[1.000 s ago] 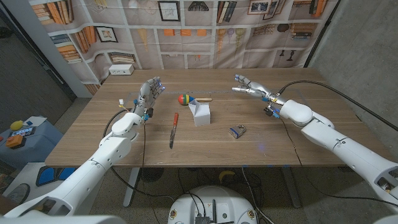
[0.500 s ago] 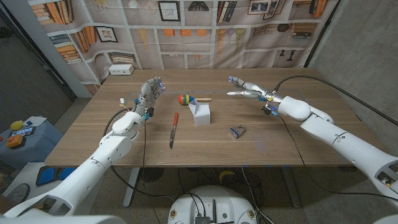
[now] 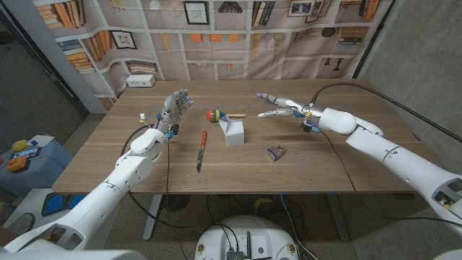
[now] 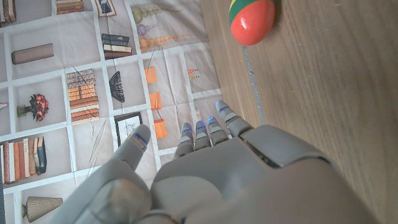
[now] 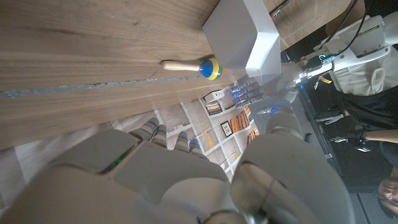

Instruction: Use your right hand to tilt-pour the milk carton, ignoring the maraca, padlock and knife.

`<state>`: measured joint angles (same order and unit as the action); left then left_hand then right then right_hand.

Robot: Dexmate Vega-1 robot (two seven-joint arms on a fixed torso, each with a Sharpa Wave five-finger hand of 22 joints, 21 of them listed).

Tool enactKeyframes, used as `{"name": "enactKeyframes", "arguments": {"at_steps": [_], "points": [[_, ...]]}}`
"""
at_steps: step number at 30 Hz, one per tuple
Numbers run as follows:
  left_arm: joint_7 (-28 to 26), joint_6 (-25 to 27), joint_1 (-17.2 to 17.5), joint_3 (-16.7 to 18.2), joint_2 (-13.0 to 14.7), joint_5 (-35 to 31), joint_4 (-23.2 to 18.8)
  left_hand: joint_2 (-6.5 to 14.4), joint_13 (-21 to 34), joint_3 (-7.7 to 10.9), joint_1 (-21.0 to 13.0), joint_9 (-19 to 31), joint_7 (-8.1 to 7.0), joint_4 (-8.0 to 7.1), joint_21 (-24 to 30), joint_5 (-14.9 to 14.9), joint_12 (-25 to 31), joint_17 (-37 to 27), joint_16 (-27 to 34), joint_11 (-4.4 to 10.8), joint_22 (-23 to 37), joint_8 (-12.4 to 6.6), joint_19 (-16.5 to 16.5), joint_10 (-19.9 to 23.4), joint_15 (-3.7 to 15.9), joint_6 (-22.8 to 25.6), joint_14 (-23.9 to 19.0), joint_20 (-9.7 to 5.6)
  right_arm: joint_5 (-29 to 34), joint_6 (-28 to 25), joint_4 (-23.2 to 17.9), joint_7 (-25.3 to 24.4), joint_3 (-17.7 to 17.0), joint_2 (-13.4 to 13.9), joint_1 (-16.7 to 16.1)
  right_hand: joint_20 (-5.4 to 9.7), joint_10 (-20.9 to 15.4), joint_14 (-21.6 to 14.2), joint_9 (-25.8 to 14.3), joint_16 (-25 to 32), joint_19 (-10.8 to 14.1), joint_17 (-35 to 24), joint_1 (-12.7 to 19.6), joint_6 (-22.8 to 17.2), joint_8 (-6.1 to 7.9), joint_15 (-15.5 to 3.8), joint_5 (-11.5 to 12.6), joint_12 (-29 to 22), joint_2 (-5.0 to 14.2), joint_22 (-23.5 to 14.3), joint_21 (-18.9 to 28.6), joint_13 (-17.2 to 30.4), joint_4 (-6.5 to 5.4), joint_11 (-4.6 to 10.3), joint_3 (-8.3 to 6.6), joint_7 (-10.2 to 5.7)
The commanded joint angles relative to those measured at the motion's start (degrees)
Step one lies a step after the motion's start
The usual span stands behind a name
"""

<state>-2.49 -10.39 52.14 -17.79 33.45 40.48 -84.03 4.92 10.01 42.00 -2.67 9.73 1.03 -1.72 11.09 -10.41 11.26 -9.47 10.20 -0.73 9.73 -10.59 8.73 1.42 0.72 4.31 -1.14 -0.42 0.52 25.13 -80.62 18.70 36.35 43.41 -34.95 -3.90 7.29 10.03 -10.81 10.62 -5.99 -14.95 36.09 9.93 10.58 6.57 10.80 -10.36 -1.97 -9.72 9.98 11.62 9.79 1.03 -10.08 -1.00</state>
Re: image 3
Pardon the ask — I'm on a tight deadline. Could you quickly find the dark phone with colourful screen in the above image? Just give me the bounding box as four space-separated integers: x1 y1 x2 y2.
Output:
10 147 43 160

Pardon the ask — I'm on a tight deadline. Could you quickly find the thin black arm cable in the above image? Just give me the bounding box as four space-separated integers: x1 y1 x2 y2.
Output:
164 136 173 217
319 130 462 228

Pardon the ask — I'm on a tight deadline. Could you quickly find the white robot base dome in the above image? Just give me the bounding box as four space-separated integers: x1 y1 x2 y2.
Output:
194 215 300 260

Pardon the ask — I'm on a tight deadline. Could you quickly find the black floor fan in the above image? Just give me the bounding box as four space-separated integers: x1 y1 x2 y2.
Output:
161 194 191 212

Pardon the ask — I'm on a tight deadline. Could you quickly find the striped maraca with wooden handle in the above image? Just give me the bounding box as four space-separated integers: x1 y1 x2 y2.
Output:
206 109 247 123

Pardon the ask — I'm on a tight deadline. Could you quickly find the white case with blue pads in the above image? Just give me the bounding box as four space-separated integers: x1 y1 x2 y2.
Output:
6 188 91 239

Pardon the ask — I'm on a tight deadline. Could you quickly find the blue grey side cabinet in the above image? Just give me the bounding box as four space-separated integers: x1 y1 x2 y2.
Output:
0 139 75 198

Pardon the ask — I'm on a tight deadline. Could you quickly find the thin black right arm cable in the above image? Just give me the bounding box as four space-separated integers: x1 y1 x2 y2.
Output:
319 130 462 228

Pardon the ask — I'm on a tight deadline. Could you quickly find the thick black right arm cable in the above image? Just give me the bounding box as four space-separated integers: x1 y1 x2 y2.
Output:
310 82 462 144

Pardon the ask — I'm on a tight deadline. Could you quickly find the small white box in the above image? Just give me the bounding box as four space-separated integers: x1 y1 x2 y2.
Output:
218 114 245 147

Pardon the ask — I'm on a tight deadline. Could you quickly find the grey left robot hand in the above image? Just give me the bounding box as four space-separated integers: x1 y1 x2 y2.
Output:
154 89 194 140

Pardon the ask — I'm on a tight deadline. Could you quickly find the grey table leg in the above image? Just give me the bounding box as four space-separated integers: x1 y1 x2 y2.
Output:
326 194 350 242

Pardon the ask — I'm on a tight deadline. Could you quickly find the white paper sheet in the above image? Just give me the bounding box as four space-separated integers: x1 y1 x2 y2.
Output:
27 134 56 148

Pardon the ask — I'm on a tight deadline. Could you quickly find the knife with red handle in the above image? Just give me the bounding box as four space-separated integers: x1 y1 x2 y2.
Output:
196 130 209 174

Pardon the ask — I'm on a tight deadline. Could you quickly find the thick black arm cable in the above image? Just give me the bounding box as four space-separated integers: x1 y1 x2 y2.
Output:
310 82 462 144
121 124 203 232

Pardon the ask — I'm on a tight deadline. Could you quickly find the white table leg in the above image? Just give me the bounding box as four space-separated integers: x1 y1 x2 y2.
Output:
142 194 163 241

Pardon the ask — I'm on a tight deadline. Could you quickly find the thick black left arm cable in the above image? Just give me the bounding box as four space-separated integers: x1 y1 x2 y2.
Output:
121 124 203 232

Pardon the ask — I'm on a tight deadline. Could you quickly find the white power strip box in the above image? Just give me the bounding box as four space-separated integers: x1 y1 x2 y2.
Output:
126 74 157 88

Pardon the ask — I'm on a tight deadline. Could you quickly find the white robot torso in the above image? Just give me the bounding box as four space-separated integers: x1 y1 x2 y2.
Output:
0 248 462 260

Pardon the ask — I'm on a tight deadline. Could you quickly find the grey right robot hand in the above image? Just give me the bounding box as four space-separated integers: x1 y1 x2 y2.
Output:
256 92 324 126

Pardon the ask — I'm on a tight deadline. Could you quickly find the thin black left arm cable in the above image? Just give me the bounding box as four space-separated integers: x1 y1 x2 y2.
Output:
164 136 173 217

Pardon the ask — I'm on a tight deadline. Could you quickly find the printed bookshelf backdrop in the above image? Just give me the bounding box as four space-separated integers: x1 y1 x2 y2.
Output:
32 0 394 110

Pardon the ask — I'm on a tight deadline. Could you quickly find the yellow banana shaped object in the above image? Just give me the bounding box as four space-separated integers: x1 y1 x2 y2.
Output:
253 197 274 213

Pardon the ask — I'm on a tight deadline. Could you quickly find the black backdrop stand pole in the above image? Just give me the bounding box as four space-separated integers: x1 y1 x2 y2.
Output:
352 0 396 79

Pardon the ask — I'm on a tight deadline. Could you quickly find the silver padlock with blue band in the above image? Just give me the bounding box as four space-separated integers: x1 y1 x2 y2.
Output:
266 144 287 162

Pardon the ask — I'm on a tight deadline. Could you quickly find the orange block toy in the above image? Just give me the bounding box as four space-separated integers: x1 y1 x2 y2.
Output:
6 155 28 173

